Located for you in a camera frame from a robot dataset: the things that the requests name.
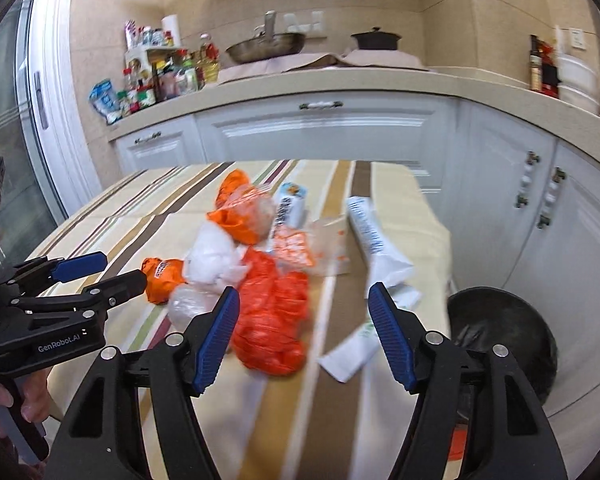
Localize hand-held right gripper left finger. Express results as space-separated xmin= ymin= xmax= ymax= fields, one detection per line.
xmin=45 ymin=285 xmax=241 ymax=480

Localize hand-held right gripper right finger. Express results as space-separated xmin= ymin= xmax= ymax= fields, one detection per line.
xmin=367 ymin=281 xmax=568 ymax=480

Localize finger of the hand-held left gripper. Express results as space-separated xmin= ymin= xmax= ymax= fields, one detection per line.
xmin=11 ymin=269 xmax=148 ymax=322
xmin=0 ymin=252 xmax=108 ymax=300

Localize small orange snack packet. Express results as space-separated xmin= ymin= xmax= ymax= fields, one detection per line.
xmin=141 ymin=257 xmax=187 ymax=305

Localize clear orange-dotted plastic bag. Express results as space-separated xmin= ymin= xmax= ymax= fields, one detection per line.
xmin=307 ymin=215 xmax=353 ymax=278

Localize clear orange-print plastic bag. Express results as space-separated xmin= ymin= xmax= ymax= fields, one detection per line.
xmin=270 ymin=225 xmax=318 ymax=276

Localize black trash bin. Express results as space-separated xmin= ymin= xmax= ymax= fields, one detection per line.
xmin=447 ymin=286 xmax=558 ymax=461

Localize person's left hand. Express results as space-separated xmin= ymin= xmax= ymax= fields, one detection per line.
xmin=0 ymin=367 xmax=53 ymax=425

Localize crumpled clear plastic bag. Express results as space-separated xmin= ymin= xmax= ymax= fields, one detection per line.
xmin=167 ymin=282 xmax=226 ymax=333

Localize white green-print wrapper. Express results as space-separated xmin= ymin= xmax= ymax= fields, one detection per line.
xmin=317 ymin=327 xmax=383 ymax=385

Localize large orange plastic bag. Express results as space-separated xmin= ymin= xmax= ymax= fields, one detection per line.
xmin=230 ymin=249 xmax=311 ymax=377

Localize striped tablecloth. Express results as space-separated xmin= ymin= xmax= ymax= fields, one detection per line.
xmin=22 ymin=159 xmax=453 ymax=480

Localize white plastic bag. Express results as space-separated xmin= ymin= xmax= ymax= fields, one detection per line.
xmin=182 ymin=220 xmax=251 ymax=286

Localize orange white-print plastic bag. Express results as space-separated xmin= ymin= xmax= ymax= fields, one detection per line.
xmin=207 ymin=170 xmax=276 ymax=246

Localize long white powder packet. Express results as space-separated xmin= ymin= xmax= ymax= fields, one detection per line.
xmin=346 ymin=196 xmax=421 ymax=311

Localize white cabinet door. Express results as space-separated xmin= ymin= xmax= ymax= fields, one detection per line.
xmin=457 ymin=102 xmax=558 ymax=291
xmin=542 ymin=142 xmax=600 ymax=411
xmin=112 ymin=127 xmax=201 ymax=176

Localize blue seasoning packet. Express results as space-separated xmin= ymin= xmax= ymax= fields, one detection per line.
xmin=89 ymin=80 xmax=123 ymax=125

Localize white sliding glass door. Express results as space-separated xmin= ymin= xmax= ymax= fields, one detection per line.
xmin=0 ymin=0 xmax=106 ymax=261

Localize cluster of condiment bottles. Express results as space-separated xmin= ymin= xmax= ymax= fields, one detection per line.
xmin=122 ymin=20 xmax=206 ymax=113

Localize white cabinet drawer front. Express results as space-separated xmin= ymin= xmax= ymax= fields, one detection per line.
xmin=195 ymin=95 xmax=461 ymax=211

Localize white spice rack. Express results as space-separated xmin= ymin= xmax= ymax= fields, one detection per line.
xmin=125 ymin=46 xmax=191 ymax=91

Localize cooking oil bottle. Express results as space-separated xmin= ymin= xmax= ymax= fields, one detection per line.
xmin=198 ymin=34 xmax=222 ymax=83

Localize beige stone countertop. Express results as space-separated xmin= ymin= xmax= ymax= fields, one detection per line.
xmin=107 ymin=67 xmax=600 ymax=171

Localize paper towel roll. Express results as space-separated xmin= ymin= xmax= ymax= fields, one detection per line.
xmin=161 ymin=14 xmax=182 ymax=48

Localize beige stove cover cloth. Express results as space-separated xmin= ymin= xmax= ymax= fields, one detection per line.
xmin=219 ymin=51 xmax=431 ymax=83

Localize steel wok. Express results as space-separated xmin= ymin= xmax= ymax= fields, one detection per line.
xmin=225 ymin=32 xmax=307 ymax=66

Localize black lidded pot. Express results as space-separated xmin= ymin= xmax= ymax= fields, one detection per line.
xmin=351 ymin=26 xmax=402 ymax=52

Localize white lidded container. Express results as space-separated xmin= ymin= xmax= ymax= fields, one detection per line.
xmin=557 ymin=82 xmax=600 ymax=113
xmin=559 ymin=55 xmax=600 ymax=88

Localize dark sauce bottle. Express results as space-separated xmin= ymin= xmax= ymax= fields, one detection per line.
xmin=529 ymin=35 xmax=545 ymax=92

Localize red packets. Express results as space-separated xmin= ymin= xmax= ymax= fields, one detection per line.
xmin=540 ymin=40 xmax=561 ymax=97

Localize grey door handle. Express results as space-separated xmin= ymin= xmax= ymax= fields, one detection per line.
xmin=32 ymin=71 xmax=49 ymax=130

